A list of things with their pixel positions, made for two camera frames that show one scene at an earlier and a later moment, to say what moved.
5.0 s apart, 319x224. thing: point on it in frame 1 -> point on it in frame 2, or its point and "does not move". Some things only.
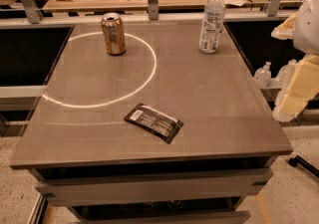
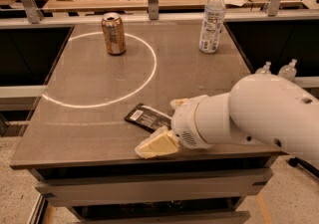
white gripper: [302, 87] -> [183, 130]
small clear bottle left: [262, 75] does not move
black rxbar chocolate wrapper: [154, 121] does not move
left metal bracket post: [32, 9] does not move
